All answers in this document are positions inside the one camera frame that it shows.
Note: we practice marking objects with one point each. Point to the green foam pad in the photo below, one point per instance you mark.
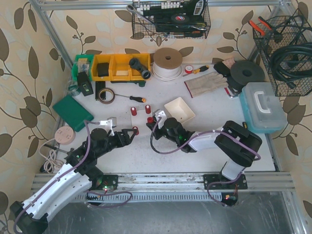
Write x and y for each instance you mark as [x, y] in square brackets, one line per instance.
[72, 112]

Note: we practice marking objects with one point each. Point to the teal plastic case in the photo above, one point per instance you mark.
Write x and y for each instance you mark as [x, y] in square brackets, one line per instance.
[262, 110]

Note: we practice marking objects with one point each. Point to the black pipe fitting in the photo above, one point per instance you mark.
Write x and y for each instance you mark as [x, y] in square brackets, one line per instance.
[143, 70]

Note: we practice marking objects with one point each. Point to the white peg base plate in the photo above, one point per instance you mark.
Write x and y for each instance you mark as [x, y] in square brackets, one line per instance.
[140, 119]

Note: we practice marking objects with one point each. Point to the wire basket with tools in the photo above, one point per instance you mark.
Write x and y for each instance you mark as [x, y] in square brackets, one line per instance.
[181, 19]

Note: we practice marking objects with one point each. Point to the small hammer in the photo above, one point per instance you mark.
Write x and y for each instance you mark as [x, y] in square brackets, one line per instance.
[55, 150]

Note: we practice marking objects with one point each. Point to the orange tipped black screwdriver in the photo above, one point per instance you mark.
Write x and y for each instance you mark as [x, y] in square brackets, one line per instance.
[137, 99]

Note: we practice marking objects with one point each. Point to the yellow storage bin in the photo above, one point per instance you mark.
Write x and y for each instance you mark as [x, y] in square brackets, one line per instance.
[118, 67]

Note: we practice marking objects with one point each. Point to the sandpaper sheet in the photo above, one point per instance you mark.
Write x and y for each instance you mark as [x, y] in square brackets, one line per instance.
[229, 62]

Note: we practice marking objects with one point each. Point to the green storage bin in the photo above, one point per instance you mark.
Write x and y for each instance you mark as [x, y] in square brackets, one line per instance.
[82, 63]

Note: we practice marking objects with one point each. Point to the brown tape roll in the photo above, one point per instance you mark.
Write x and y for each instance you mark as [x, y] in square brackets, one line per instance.
[106, 96]

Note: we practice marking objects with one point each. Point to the red white tape roll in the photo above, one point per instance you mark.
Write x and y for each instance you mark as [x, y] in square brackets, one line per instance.
[188, 69]

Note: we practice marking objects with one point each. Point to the red handled hex key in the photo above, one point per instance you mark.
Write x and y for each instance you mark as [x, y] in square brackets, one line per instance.
[232, 93]

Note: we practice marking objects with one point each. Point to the black rectangular block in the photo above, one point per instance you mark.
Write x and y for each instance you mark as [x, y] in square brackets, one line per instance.
[221, 68]

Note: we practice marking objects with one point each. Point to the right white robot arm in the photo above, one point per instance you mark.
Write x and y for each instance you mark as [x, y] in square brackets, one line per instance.
[237, 142]

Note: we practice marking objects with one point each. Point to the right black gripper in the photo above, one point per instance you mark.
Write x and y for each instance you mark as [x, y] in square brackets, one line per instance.
[156, 127]

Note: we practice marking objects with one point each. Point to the orange handled pliers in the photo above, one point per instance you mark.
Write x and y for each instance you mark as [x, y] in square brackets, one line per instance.
[257, 27]

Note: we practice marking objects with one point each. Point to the black box in bin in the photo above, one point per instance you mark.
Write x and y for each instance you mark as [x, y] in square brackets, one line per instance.
[103, 69]

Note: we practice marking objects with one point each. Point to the white spring tray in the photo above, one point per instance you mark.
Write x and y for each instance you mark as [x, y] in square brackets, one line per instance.
[179, 109]

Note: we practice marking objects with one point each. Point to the glass jar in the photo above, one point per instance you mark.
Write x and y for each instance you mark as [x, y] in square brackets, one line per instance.
[73, 88]

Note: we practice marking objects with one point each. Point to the black green meter device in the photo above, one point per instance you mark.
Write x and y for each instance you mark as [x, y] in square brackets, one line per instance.
[84, 84]

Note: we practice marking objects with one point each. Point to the large red spring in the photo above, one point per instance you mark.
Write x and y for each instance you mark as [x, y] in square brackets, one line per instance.
[133, 111]
[147, 109]

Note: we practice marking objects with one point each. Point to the round sanding disc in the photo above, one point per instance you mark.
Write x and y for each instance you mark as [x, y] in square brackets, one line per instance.
[64, 135]

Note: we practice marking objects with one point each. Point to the white cable coil spool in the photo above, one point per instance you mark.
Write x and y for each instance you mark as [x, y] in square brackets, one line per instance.
[167, 65]

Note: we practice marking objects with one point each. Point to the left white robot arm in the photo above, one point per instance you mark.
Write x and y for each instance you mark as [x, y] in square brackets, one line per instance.
[78, 174]

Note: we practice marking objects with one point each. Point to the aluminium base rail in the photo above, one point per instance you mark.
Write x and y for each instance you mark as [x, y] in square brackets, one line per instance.
[182, 187]

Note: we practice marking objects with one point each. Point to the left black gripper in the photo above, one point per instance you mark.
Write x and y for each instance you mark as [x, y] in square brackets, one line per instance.
[122, 138]

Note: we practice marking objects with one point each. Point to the beige work glove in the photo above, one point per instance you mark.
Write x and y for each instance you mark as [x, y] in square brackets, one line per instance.
[206, 84]

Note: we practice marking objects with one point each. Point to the black plastic spool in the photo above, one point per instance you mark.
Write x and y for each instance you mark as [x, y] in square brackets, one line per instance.
[243, 72]

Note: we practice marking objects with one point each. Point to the wire basket with hose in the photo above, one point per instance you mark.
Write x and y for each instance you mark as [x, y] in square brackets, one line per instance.
[287, 55]

